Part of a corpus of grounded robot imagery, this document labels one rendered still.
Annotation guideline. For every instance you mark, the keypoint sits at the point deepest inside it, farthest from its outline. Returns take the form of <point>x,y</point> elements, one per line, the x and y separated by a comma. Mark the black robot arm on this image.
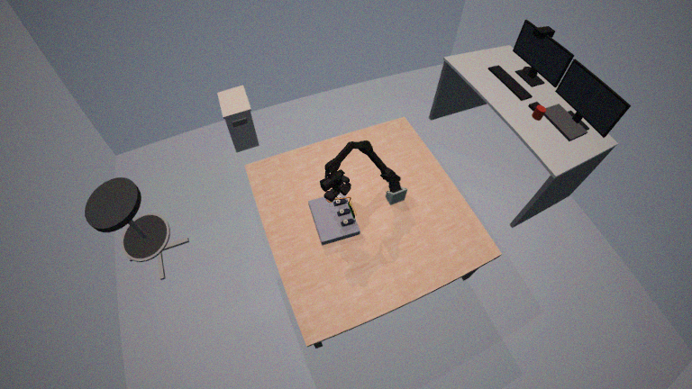
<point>365,147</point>

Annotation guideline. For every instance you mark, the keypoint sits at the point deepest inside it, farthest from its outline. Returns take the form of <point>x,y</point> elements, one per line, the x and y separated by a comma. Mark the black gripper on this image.
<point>330,195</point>

